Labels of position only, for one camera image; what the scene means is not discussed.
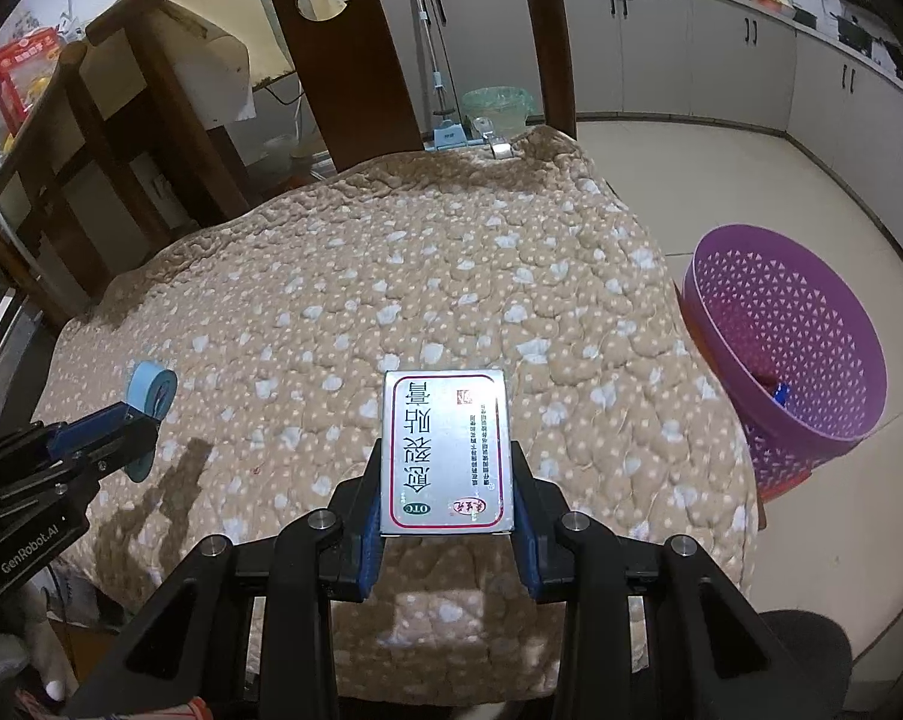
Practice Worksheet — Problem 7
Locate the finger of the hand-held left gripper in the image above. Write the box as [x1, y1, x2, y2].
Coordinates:
[63, 415, 161, 479]
[44, 401, 135, 452]

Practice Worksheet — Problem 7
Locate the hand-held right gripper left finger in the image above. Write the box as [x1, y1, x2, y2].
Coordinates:
[59, 437, 385, 720]

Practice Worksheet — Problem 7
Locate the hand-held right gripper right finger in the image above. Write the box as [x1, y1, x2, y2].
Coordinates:
[509, 439, 827, 720]

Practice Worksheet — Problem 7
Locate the light blue tape roll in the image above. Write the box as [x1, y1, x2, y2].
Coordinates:
[123, 360, 178, 483]

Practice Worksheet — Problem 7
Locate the silver medicine box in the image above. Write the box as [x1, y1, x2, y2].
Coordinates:
[380, 369, 516, 537]

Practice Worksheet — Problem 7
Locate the purple plastic basket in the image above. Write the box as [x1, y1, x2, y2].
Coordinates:
[681, 223, 889, 505]

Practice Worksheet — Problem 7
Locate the beige dotted blanket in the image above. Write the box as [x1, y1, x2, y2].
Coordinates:
[29, 124, 760, 706]

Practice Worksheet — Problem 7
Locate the black round stool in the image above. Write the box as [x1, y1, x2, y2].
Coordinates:
[751, 610, 853, 720]

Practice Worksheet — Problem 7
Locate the red package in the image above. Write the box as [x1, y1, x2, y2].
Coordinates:
[0, 26, 62, 132]

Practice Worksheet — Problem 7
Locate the cream cardboard box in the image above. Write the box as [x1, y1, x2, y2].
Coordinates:
[162, 0, 302, 128]

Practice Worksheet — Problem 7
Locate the silver metal clamp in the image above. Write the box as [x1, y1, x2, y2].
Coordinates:
[473, 116, 516, 160]

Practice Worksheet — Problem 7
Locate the blue flat mop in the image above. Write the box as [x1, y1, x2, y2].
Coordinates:
[410, 0, 473, 152]

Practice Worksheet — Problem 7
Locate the green lined bin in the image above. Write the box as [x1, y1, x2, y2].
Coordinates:
[462, 86, 535, 132]

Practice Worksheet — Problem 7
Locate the dark wooden chair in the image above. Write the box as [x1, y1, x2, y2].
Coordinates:
[83, 0, 580, 173]

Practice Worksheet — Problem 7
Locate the grey kitchen cabinet row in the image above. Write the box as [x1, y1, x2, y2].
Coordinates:
[376, 0, 903, 188]

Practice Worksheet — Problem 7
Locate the dark wooden table frame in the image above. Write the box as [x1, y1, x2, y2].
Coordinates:
[0, 37, 257, 331]

